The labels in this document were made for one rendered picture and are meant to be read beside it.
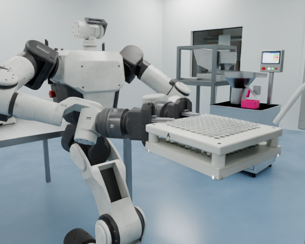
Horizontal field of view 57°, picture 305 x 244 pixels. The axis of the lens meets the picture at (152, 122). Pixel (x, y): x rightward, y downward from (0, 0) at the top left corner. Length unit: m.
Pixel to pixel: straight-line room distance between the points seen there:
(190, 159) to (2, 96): 0.52
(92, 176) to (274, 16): 5.31
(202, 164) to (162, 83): 0.71
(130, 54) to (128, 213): 0.68
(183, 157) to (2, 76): 0.53
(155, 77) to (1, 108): 0.67
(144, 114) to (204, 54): 3.67
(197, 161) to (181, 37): 6.54
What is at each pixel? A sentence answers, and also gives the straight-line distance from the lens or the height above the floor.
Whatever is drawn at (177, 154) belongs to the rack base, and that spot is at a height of 1.03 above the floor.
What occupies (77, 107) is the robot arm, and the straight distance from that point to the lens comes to 0.87.
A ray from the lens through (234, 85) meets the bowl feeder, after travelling 3.48.
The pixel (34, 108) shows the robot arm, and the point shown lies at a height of 1.12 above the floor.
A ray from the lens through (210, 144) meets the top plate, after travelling 0.58.
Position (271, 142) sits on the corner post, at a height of 1.05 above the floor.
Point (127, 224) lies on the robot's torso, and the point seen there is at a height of 0.63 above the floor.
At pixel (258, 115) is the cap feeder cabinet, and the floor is 0.70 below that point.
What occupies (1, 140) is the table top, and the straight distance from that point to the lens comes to 1.46.
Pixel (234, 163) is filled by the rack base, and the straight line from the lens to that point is 0.62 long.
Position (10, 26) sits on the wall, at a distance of 5.34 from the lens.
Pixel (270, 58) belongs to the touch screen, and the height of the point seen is 1.29.
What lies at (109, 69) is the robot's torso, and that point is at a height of 1.22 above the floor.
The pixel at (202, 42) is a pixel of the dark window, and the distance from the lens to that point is 6.87.
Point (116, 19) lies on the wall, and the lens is 6.50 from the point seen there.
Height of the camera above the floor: 1.24
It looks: 12 degrees down
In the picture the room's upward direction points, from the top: straight up
